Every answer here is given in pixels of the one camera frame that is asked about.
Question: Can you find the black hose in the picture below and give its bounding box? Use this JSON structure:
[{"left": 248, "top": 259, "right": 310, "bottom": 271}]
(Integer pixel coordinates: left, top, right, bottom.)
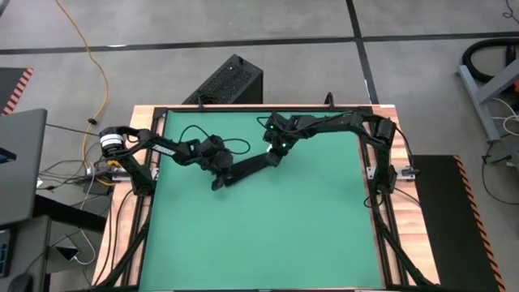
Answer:
[{"left": 461, "top": 38, "right": 519, "bottom": 84}]

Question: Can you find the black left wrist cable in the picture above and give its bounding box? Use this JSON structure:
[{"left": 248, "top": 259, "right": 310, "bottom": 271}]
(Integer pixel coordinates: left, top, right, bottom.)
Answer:
[{"left": 178, "top": 124, "right": 251, "bottom": 157}]

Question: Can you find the yellow cable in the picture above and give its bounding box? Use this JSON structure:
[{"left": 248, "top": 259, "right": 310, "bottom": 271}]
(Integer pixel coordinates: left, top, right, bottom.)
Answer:
[{"left": 54, "top": 0, "right": 110, "bottom": 167}]

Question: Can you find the black computer tower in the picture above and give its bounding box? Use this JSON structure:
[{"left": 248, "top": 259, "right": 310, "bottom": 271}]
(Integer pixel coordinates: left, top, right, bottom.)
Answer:
[{"left": 182, "top": 54, "right": 264, "bottom": 105}]

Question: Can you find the grey laptop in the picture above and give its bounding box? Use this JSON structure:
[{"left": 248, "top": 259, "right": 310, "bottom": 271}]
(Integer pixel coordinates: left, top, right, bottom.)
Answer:
[{"left": 0, "top": 108, "right": 49, "bottom": 227}]

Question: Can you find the green table mat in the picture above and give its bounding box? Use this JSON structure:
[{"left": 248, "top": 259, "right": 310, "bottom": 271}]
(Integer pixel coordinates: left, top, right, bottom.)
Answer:
[{"left": 139, "top": 109, "right": 388, "bottom": 291}]

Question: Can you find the small hazard-striped black mat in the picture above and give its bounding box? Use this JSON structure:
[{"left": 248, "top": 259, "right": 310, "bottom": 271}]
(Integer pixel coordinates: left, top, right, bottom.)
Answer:
[{"left": 0, "top": 67, "right": 34, "bottom": 117}]

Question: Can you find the black towel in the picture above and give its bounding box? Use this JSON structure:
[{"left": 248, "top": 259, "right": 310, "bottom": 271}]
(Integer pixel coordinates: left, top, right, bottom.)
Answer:
[{"left": 221, "top": 152, "right": 283, "bottom": 188}]

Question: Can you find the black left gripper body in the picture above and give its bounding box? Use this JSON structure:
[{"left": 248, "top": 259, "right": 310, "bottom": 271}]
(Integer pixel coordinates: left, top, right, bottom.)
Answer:
[{"left": 196, "top": 135, "right": 235, "bottom": 179}]

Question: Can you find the smartphone with dark screen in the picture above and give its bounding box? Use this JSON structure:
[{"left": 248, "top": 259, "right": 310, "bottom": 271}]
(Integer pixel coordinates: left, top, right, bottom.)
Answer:
[{"left": 54, "top": 244, "right": 81, "bottom": 264}]

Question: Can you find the grey desk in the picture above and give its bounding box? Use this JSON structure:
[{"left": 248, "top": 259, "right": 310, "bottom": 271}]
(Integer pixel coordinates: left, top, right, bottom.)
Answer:
[{"left": 0, "top": 214, "right": 53, "bottom": 292}]

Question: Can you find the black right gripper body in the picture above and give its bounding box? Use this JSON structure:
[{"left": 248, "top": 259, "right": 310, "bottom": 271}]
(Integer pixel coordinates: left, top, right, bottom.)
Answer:
[{"left": 264, "top": 128, "right": 296, "bottom": 167}]

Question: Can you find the light wooden work table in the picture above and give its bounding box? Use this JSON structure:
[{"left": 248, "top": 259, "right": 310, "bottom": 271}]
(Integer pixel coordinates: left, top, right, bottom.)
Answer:
[{"left": 91, "top": 103, "right": 442, "bottom": 292}]

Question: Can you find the silver mounting bracket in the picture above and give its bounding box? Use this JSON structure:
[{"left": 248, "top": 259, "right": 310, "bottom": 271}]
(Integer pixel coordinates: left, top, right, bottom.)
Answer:
[{"left": 366, "top": 165, "right": 420, "bottom": 180}]

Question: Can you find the large hazard-striped black mat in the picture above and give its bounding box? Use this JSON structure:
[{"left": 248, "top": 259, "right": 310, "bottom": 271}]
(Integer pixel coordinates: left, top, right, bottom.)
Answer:
[{"left": 407, "top": 154, "right": 507, "bottom": 292}]

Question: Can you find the black aluminium table frame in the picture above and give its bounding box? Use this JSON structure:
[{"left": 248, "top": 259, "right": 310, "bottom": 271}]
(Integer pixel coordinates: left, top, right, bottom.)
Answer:
[{"left": 97, "top": 104, "right": 431, "bottom": 292}]

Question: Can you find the grey metal stand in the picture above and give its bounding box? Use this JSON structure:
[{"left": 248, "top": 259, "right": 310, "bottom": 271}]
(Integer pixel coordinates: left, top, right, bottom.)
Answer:
[{"left": 455, "top": 56, "right": 519, "bottom": 143}]

